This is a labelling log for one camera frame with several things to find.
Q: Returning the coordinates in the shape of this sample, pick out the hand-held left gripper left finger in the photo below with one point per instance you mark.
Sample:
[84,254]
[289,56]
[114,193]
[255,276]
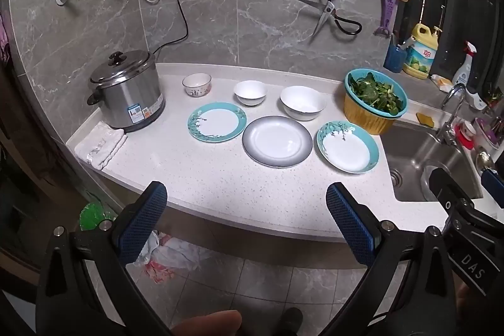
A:
[143,220]

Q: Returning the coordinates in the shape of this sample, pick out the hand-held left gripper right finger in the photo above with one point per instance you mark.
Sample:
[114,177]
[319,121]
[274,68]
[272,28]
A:
[348,222]

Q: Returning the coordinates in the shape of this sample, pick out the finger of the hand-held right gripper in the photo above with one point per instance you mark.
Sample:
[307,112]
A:
[447,188]
[494,184]

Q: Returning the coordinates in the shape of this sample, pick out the teal rimmed plate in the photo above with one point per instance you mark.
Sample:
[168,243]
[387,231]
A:
[216,122]
[346,149]

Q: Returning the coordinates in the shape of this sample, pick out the grey rimmed plate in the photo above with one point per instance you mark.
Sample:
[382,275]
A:
[277,141]

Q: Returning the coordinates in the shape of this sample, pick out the large white bowl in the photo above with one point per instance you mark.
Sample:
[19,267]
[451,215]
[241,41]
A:
[303,101]

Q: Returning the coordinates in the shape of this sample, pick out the small pink patterned bowl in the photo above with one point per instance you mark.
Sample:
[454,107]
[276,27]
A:
[197,85]

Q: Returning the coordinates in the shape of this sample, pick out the small white bowl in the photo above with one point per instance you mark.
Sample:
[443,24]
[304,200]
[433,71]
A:
[250,92]

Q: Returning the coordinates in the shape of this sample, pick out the person's left hand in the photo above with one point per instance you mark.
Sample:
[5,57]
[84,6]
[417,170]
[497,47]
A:
[212,324]

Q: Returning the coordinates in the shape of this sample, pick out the clear plastic bowl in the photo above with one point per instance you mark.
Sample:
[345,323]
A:
[427,178]

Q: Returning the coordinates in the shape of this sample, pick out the crumpled white plastic bag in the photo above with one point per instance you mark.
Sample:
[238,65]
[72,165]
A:
[177,253]

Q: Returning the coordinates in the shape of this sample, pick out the green plastic bag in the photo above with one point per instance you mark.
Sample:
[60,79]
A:
[92,216]

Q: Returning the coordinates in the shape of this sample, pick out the stainless steel sink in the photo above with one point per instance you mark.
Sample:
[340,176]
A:
[409,151]

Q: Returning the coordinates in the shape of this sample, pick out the red and white cup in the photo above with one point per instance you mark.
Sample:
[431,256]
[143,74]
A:
[466,131]

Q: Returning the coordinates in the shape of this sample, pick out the chrome faucet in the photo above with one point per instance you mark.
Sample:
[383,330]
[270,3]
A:
[449,123]

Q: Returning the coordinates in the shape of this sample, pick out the yellow sponge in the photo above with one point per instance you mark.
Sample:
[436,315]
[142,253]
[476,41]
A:
[425,118]

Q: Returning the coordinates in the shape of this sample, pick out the white folded towel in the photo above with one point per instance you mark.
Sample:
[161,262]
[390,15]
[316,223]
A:
[102,145]

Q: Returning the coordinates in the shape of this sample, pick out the yellow ribbed basin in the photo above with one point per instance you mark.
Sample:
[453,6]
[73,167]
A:
[366,121]

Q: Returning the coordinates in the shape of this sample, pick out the white packet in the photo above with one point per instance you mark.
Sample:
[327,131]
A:
[443,82]

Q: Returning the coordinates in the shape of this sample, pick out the white spray bottle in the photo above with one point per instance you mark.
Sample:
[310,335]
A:
[462,74]

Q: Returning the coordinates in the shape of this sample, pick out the dark shoe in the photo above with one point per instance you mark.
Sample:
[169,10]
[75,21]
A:
[289,322]

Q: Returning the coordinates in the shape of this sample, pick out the green leafy vegetables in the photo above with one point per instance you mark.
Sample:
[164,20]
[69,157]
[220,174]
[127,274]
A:
[376,92]

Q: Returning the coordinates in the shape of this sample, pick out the stainless steel rice cooker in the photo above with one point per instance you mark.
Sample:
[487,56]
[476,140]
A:
[126,100]

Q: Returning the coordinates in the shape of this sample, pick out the teal colander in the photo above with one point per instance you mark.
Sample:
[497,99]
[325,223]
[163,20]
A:
[349,90]

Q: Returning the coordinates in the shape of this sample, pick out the yellow detergent bottle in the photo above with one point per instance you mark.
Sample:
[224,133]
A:
[421,56]

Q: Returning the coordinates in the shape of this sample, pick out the blue utensil cup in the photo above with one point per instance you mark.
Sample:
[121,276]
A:
[393,58]

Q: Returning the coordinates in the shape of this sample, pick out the purple peeler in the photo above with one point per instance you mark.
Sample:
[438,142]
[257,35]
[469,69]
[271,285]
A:
[388,13]

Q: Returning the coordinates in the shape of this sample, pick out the pink cloth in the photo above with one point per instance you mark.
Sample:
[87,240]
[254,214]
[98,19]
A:
[4,40]

